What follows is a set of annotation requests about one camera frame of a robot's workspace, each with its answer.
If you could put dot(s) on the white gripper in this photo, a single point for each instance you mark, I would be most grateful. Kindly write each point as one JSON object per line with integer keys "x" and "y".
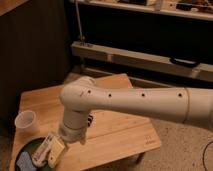
{"x": 68, "y": 135}

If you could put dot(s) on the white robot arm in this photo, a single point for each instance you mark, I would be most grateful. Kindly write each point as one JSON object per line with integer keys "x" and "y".
{"x": 190, "y": 106}

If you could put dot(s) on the white wrapped snack package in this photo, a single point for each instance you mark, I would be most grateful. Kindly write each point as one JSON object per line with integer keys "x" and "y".
{"x": 39, "y": 157}

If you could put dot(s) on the dark green plate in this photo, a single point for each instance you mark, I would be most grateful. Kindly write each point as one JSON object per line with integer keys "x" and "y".
{"x": 30, "y": 148}

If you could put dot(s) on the blue cloth piece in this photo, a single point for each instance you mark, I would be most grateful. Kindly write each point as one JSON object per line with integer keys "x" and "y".
{"x": 24, "y": 162}

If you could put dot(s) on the clear plastic cup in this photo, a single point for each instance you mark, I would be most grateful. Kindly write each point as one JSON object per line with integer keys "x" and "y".
{"x": 26, "y": 121}

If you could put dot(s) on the black striped rectangular block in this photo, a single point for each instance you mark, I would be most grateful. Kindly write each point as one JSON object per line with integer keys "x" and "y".
{"x": 89, "y": 120}

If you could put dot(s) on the wooden low table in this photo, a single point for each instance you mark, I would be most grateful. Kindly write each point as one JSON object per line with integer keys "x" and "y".
{"x": 112, "y": 136}

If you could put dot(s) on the metal vertical pole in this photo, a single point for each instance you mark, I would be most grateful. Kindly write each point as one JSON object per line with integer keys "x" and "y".
{"x": 81, "y": 37}

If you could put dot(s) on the white shelf board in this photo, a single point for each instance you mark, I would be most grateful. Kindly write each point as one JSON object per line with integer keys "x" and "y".
{"x": 140, "y": 8}

